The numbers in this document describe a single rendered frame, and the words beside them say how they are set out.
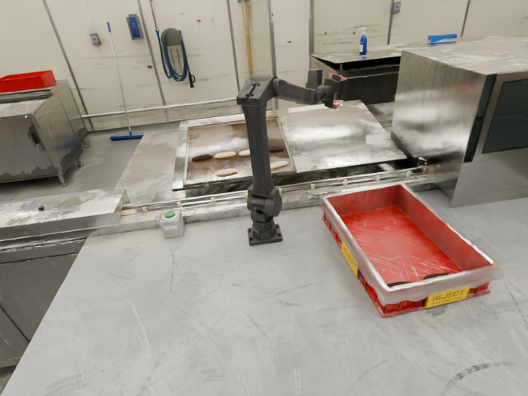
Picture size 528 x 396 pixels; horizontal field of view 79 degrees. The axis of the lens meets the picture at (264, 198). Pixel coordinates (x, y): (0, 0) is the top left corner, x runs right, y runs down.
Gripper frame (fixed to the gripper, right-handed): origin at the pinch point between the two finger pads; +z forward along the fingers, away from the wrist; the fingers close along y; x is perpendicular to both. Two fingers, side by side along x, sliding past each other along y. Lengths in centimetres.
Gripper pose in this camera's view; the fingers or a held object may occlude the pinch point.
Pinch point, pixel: (342, 89)
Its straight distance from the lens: 155.1
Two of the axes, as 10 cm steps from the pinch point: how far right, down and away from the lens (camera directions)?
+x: 5.8, 4.5, -6.8
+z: 8.2, -2.7, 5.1
